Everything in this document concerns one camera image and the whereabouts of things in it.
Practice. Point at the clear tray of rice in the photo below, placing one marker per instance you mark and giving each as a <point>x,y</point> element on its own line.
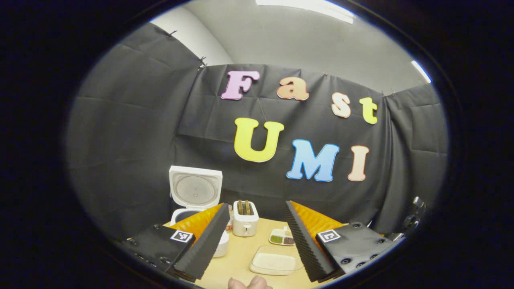
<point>275,261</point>

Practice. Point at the white toaster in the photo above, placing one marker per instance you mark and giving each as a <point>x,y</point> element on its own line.
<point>245,220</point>

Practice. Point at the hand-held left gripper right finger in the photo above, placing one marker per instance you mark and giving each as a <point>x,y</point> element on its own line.
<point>305,249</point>

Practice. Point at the large ceiling light panel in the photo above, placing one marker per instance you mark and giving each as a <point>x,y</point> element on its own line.
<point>309,8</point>

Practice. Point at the clear plastic bottle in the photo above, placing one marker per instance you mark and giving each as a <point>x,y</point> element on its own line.
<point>230,222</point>

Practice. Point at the white rice cooker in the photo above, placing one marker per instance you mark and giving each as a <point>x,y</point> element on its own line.
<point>195,188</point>

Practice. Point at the black backdrop cloth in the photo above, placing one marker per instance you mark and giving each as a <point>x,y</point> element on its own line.
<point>132,140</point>

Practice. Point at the white divided dish of beans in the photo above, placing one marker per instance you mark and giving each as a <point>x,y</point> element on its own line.
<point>281,238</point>

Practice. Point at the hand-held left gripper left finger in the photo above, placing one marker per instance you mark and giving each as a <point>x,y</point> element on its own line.
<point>209,245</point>

